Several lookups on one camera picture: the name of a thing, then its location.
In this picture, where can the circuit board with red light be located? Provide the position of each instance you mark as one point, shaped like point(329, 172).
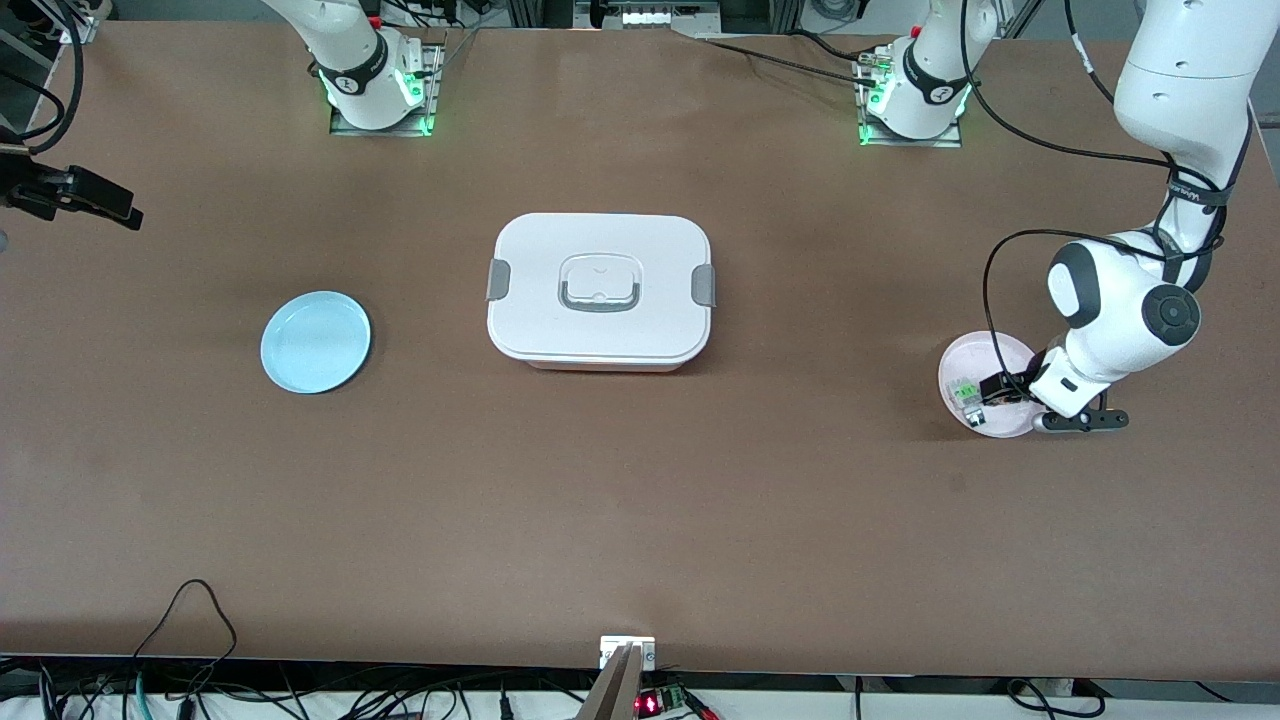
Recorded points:
point(650, 705)

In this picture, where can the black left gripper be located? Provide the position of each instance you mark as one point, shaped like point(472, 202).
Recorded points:
point(1021, 383)

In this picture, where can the white lidded storage box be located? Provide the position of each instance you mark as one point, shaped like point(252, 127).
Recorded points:
point(540, 300)

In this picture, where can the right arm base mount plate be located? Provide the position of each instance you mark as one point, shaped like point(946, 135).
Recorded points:
point(432, 90)

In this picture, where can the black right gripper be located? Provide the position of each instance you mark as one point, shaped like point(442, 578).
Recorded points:
point(42, 190)

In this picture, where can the pale pink round plate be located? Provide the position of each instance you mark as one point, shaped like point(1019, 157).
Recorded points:
point(965, 360)

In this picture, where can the light blue round plate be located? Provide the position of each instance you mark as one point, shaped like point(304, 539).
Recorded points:
point(315, 342)

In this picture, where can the aluminium frame corner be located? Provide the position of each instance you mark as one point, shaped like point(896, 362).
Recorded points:
point(78, 32)

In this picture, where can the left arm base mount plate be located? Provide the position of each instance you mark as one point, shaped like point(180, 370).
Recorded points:
point(945, 142)

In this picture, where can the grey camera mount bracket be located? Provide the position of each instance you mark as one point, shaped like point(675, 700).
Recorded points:
point(625, 690)

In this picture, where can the white lit power strip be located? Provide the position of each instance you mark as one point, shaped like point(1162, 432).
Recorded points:
point(655, 17)

